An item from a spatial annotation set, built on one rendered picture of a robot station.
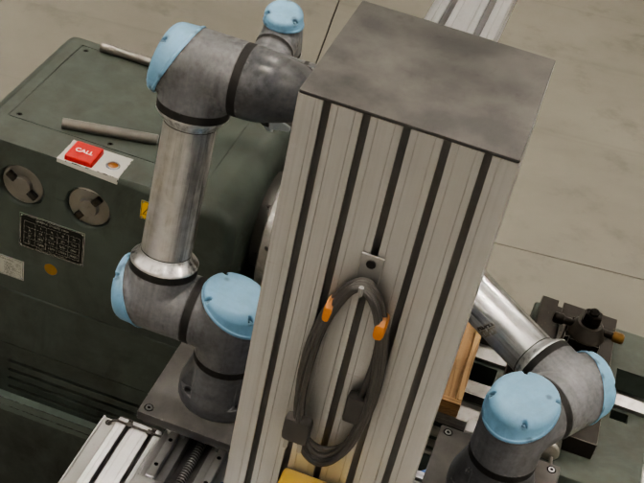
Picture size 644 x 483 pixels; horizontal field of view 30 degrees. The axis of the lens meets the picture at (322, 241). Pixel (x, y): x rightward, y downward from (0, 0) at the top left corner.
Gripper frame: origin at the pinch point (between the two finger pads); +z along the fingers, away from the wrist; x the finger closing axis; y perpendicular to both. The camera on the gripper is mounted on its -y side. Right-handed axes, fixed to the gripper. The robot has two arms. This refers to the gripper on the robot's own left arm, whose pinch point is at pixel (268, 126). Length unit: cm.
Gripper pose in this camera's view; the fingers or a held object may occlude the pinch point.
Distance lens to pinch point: 254.2
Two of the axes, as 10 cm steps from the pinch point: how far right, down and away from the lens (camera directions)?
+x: 3.3, -7.8, 5.3
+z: -0.6, 5.4, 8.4
